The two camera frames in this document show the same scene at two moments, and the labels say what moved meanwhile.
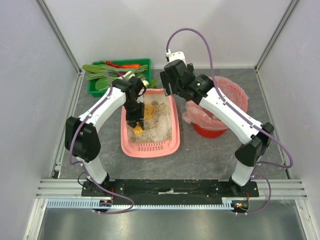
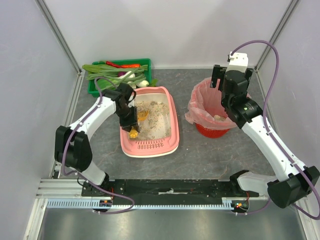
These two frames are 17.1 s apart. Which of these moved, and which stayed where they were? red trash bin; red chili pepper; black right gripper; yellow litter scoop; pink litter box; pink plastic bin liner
Moved: black right gripper; yellow litter scoop
Stayed: red trash bin; pink plastic bin liner; red chili pepper; pink litter box
